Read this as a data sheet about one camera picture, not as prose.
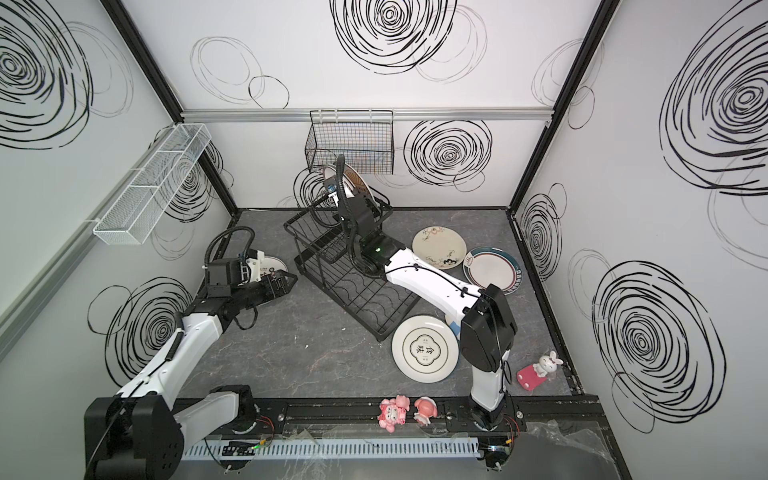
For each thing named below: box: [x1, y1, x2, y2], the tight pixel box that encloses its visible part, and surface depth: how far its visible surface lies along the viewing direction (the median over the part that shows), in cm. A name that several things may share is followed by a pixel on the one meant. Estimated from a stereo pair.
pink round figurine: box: [413, 396, 438, 426], surface depth 75 cm
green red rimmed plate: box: [462, 246, 523, 295], surface depth 106 cm
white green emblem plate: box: [391, 314, 460, 384], surface depth 86 cm
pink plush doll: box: [378, 394, 410, 434], surface depth 74 cm
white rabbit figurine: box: [533, 351, 564, 378], surface depth 77 cm
